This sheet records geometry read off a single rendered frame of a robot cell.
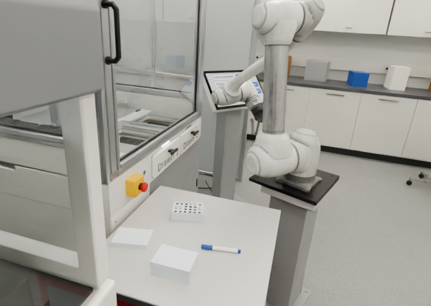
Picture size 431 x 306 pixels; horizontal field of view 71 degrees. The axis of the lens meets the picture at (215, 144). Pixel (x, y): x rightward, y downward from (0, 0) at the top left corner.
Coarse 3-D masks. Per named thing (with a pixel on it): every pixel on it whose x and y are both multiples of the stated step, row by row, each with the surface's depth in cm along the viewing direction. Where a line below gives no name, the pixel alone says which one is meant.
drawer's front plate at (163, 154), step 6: (168, 144) 152; (174, 144) 157; (162, 150) 144; (156, 156) 139; (162, 156) 145; (168, 156) 152; (174, 156) 160; (156, 162) 140; (162, 162) 146; (168, 162) 153; (156, 168) 141; (162, 168) 147; (156, 174) 142
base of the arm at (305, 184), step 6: (288, 174) 151; (276, 180) 154; (282, 180) 153; (288, 180) 151; (294, 180) 149; (300, 180) 148; (306, 180) 148; (312, 180) 149; (318, 180) 154; (294, 186) 149; (300, 186) 147; (306, 186) 147; (312, 186) 149
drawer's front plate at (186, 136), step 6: (192, 126) 182; (198, 126) 191; (186, 132) 172; (180, 138) 166; (186, 138) 173; (192, 138) 184; (198, 138) 195; (180, 144) 168; (186, 144) 174; (180, 150) 169
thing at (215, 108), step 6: (204, 72) 217; (210, 72) 220; (216, 72) 223; (222, 72) 226; (204, 78) 216; (204, 84) 217; (210, 90) 214; (210, 96) 213; (210, 102) 214; (216, 108) 210; (222, 108) 213; (228, 108) 217; (234, 108) 221; (240, 108) 226
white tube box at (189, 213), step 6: (174, 204) 126; (180, 204) 127; (186, 204) 127; (192, 204) 126; (198, 204) 127; (174, 210) 121; (180, 210) 122; (186, 210) 122; (192, 210) 122; (198, 210) 122; (174, 216) 120; (180, 216) 120; (186, 216) 120; (192, 216) 120; (198, 216) 120
